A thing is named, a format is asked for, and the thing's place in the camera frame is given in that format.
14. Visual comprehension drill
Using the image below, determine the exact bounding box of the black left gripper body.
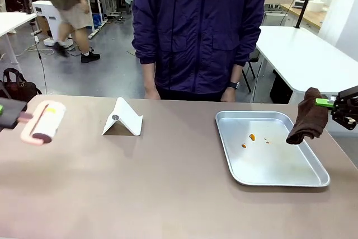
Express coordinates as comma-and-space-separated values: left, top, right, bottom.
0, 97, 28, 130

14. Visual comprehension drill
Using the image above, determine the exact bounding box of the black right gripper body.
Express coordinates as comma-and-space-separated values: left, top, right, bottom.
331, 85, 358, 131

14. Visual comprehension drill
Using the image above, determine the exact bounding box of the dark brown cloth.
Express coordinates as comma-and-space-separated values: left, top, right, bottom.
285, 87, 330, 146

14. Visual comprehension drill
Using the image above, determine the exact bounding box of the pink lint roller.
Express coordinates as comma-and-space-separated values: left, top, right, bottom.
20, 101, 67, 146

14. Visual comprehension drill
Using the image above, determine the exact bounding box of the person's right forearm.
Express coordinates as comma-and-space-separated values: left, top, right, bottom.
141, 62, 156, 87

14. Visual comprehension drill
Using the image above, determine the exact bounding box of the person's left forearm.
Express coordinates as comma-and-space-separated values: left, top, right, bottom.
230, 64, 244, 83

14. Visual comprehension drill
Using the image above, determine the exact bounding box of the person's left hand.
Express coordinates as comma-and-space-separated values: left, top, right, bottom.
220, 87, 237, 103

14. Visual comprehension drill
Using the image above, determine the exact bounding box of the person's right hand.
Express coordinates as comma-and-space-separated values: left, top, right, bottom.
144, 84, 162, 101

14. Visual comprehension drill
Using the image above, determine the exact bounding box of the black handbag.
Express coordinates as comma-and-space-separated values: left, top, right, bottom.
0, 67, 43, 103

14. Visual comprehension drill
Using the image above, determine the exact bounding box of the large white rounded table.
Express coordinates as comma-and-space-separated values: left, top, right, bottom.
256, 25, 358, 94

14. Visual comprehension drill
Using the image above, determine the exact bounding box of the black chair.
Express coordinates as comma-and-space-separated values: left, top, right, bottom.
241, 48, 262, 93

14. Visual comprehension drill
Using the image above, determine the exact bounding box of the silver metal tray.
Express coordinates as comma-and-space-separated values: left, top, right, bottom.
215, 110, 331, 188

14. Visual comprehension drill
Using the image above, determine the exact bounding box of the small white side table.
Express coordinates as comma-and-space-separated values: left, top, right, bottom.
0, 12, 38, 65

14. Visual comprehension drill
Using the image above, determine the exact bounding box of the wooden top table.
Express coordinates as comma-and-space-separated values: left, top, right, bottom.
279, 2, 327, 30

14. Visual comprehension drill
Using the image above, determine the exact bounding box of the white box on table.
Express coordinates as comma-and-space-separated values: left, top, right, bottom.
307, 0, 327, 13

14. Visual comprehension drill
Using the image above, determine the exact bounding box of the white folded roller stand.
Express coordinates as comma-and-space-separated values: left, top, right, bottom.
101, 96, 144, 137

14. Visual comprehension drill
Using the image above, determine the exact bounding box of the walking person in shorts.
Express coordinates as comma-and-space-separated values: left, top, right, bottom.
41, 0, 101, 64

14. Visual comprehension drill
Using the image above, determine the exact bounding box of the person in navy jacket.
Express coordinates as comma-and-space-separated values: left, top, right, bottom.
131, 0, 267, 102

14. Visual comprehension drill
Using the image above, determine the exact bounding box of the white pedestal machine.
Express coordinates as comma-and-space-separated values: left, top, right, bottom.
31, 0, 74, 48

